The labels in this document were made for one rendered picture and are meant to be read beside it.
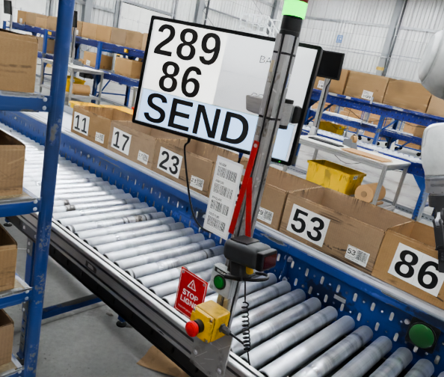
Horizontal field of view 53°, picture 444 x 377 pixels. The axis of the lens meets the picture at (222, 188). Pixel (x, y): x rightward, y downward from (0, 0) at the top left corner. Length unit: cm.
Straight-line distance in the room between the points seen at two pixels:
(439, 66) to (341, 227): 88
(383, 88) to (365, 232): 495
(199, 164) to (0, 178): 120
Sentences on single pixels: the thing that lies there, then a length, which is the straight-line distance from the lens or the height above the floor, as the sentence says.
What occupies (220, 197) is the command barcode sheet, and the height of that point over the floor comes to 114.
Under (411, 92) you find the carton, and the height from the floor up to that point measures 160.
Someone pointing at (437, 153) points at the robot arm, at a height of 134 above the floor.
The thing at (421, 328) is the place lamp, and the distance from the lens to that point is 151.
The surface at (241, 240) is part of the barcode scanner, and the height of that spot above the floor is 109.
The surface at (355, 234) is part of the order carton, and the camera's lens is 159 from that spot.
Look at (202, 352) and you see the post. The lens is 127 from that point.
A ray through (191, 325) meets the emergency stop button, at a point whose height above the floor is 85.
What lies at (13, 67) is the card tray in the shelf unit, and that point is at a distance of 88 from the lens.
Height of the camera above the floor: 146
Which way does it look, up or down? 16 degrees down
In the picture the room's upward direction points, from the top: 12 degrees clockwise
